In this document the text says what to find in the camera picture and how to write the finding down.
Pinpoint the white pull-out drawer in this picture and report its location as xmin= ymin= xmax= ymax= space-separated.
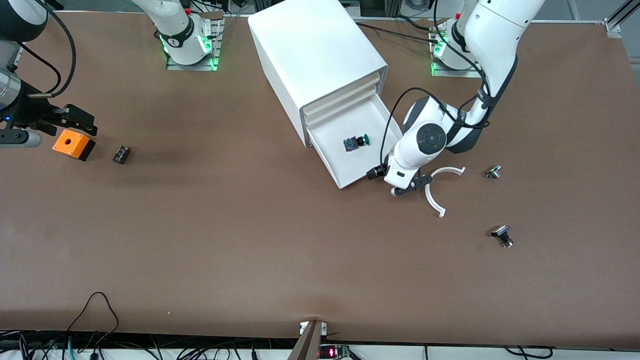
xmin=304 ymin=82 xmax=381 ymax=130
xmin=306 ymin=93 xmax=405 ymax=190
xmin=302 ymin=69 xmax=386 ymax=120

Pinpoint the orange box with hole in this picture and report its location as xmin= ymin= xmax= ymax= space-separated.
xmin=52 ymin=129 xmax=97 ymax=162

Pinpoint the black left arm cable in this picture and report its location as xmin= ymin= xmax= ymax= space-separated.
xmin=380 ymin=0 xmax=494 ymax=169

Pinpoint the black cable on table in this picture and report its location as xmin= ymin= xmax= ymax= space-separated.
xmin=356 ymin=15 xmax=442 ymax=46

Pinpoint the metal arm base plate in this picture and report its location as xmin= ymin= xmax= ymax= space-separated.
xmin=166 ymin=12 xmax=224 ymax=72
xmin=430 ymin=25 xmax=484 ymax=79

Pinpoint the green push button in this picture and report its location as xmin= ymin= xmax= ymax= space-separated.
xmin=343 ymin=133 xmax=371 ymax=154

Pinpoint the white drawer cabinet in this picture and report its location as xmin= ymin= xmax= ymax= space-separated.
xmin=247 ymin=0 xmax=389 ymax=149

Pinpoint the white curved plastic arc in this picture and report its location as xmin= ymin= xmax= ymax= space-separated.
xmin=425 ymin=166 xmax=467 ymax=219

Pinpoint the device with red display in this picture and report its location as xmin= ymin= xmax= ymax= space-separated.
xmin=320 ymin=344 xmax=352 ymax=360

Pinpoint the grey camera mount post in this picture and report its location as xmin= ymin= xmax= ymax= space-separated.
xmin=287 ymin=320 xmax=329 ymax=360

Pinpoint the black looped cable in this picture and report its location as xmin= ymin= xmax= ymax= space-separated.
xmin=67 ymin=292 xmax=120 ymax=347

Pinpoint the aluminium frame profile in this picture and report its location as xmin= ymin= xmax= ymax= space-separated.
xmin=604 ymin=0 xmax=640 ymax=39

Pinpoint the black silver key switch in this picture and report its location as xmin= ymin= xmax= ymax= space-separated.
xmin=490 ymin=225 xmax=515 ymax=249

